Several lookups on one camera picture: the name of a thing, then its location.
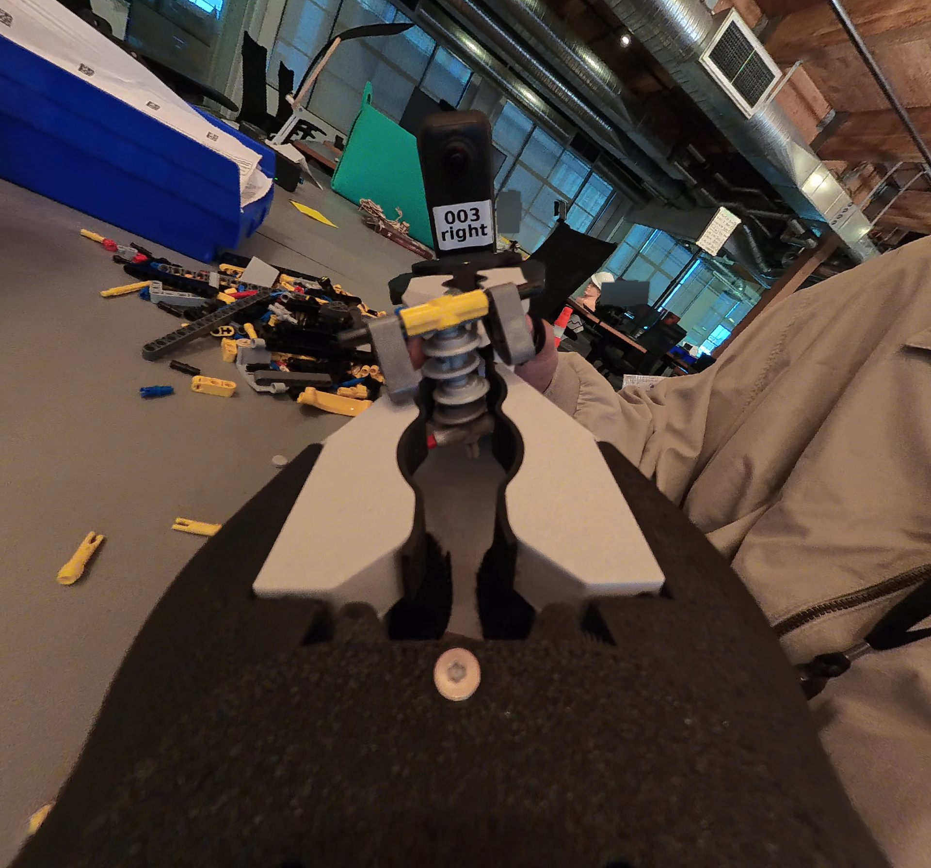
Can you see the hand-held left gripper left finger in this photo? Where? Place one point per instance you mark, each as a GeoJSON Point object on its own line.
{"type": "Point", "coordinates": [334, 520]}

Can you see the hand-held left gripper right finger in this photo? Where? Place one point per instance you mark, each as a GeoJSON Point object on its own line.
{"type": "Point", "coordinates": [581, 520]}

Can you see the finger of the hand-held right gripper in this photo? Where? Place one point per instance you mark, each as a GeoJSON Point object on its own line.
{"type": "Point", "coordinates": [423, 288]}
{"type": "Point", "coordinates": [504, 276]}

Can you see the grey toy brick assembly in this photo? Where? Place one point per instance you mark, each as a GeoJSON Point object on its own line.
{"type": "Point", "coordinates": [450, 375]}

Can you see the yellow toy pin connector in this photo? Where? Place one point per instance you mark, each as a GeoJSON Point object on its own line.
{"type": "Point", "coordinates": [78, 559]}
{"type": "Point", "coordinates": [197, 525]}
{"type": "Point", "coordinates": [39, 816]}

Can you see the person's right forearm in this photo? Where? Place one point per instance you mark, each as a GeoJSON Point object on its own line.
{"type": "Point", "coordinates": [690, 418]}

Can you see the grey desk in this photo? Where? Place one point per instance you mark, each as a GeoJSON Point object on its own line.
{"type": "Point", "coordinates": [109, 462]}

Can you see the person's right hand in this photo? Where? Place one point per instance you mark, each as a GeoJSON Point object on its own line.
{"type": "Point", "coordinates": [545, 366]}

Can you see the teal folding bin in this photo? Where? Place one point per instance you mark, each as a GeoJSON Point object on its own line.
{"type": "Point", "coordinates": [385, 171]}

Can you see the black tilted board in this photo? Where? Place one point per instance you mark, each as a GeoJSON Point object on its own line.
{"type": "Point", "coordinates": [573, 264]}

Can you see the orange traffic cone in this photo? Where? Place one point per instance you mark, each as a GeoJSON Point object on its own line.
{"type": "Point", "coordinates": [561, 331]}

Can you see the white hard hat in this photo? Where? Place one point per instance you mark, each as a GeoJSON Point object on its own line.
{"type": "Point", "coordinates": [600, 278]}

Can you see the pile of toy bricks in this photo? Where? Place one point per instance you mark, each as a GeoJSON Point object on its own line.
{"type": "Point", "coordinates": [305, 331]}

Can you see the yellow paper slip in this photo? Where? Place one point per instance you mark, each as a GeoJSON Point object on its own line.
{"type": "Point", "coordinates": [312, 214]}

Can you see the yellow holed toy brick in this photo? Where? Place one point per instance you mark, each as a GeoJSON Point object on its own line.
{"type": "Point", "coordinates": [213, 386]}

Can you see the black toy pin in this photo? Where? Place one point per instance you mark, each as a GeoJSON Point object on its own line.
{"type": "Point", "coordinates": [182, 366]}

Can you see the long dark grey beam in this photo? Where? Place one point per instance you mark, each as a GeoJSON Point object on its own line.
{"type": "Point", "coordinates": [209, 327]}

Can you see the blue toy pin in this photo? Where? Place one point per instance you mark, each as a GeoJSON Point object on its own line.
{"type": "Point", "coordinates": [155, 391]}

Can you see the white air vent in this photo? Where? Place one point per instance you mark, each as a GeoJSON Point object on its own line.
{"type": "Point", "coordinates": [740, 64]}

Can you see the blue bin with papers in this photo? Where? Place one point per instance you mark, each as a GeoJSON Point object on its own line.
{"type": "Point", "coordinates": [109, 68]}

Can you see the person's beige jacket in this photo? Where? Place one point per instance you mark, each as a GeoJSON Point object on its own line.
{"type": "Point", "coordinates": [873, 737]}

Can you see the silver ventilation duct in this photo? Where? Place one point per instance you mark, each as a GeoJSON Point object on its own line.
{"type": "Point", "coordinates": [690, 45]}

